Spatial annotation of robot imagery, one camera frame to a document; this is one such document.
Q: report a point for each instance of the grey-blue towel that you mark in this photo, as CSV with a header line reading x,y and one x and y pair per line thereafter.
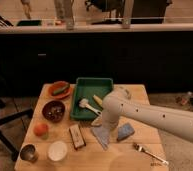
x,y
102,135

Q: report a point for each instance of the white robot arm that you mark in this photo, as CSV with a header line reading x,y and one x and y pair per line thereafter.
x,y
116,104

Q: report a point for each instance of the small metal cup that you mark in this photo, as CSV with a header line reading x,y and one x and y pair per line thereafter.
x,y
29,153

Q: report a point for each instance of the green plastic tray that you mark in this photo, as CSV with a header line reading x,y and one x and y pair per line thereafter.
x,y
87,87

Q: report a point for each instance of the yellow corn toy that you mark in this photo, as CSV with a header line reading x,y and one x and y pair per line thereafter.
x,y
98,100

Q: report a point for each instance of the white dish brush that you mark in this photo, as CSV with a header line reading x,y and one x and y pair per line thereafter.
x,y
84,103

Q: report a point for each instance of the green cucumber toy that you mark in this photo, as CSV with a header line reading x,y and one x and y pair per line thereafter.
x,y
60,90

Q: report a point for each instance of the orange plate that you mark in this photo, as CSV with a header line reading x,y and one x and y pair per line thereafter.
x,y
57,85

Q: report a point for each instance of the dark brown bowl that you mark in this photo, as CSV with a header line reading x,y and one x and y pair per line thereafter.
x,y
53,111

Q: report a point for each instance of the brown rectangular box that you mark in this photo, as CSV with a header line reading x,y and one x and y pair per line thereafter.
x,y
76,136

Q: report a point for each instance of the blue sponge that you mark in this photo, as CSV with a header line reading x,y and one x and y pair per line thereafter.
x,y
125,131

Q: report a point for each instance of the orange peach toy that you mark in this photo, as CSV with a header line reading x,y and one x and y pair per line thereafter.
x,y
41,130

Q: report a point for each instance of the metal fork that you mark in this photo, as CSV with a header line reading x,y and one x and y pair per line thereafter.
x,y
142,149

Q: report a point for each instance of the dark long counter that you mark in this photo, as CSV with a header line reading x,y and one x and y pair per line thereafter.
x,y
33,56

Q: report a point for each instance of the white round bowl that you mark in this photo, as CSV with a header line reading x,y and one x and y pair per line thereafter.
x,y
57,151

